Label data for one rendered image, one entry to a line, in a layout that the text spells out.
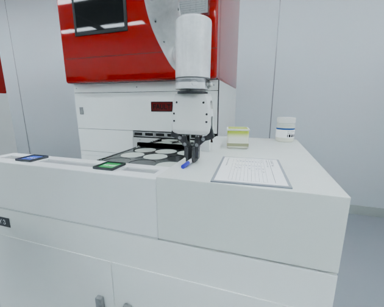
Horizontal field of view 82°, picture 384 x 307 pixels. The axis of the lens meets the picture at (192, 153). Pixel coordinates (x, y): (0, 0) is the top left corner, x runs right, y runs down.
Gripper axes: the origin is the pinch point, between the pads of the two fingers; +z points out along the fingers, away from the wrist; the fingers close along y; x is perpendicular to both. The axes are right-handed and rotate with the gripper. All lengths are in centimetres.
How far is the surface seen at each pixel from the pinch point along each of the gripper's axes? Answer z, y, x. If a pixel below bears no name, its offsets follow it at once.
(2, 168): 5, 50, 14
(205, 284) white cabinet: 25.7, -7.7, 14.0
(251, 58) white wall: -59, -1, -197
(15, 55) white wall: -78, 332, -197
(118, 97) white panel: -15, 56, -49
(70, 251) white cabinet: 26.1, 29.3, 14.0
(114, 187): 6.1, 13.9, 14.0
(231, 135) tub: -2.4, -7.5, -20.3
